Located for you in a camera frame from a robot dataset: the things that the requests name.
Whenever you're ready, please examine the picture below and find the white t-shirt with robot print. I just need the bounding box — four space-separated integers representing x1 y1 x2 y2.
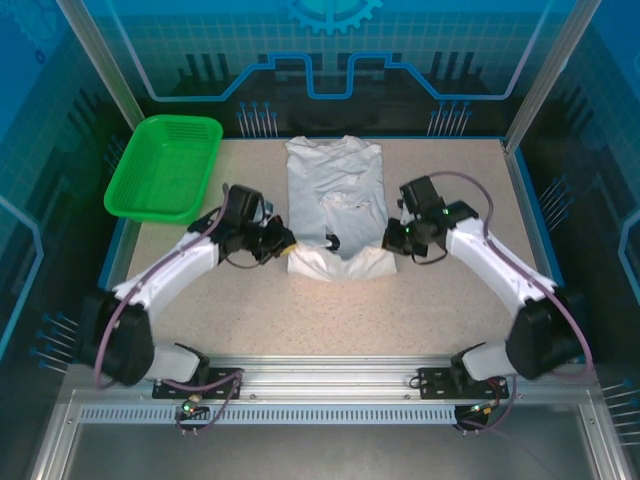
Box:
284 134 400 283

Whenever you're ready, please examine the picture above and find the green plastic basket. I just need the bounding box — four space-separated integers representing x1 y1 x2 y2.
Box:
103 114 225 225

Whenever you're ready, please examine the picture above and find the steel shelf plate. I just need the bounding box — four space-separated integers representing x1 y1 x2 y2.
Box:
29 389 632 480

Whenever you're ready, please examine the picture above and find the aluminium table side rail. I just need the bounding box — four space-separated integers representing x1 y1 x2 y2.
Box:
501 138 564 294

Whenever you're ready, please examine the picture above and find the aluminium mounting rail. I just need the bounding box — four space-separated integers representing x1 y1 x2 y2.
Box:
149 353 511 402

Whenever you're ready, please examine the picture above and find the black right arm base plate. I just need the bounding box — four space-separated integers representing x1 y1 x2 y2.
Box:
416 366 510 401

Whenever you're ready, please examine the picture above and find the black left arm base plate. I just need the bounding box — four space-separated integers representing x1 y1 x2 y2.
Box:
152 366 245 401

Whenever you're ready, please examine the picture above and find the slotted grey cable duct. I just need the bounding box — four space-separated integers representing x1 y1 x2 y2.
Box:
77 405 460 427

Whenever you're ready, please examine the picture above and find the aluminium frame post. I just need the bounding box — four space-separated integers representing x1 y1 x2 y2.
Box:
503 0 605 154
53 0 148 136

